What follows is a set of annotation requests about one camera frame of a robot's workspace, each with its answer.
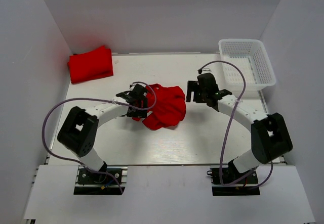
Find folded red t shirt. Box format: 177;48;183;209
67;46;113;84

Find white plastic basket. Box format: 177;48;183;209
218;38;276;92

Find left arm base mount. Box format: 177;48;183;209
73;166;128;196

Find red t shirt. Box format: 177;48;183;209
67;46;113;84
133;83;186;130

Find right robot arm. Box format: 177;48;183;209
186;73;293;183

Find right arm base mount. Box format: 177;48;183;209
206;166;260;197

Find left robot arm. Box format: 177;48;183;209
57;84;148;183

